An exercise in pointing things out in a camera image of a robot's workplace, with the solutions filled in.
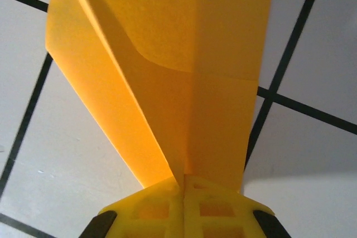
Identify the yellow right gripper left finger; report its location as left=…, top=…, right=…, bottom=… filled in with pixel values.
left=80, top=177, right=184, bottom=238

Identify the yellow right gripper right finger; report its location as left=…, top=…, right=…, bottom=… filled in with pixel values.
left=183, top=173, right=291, bottom=238

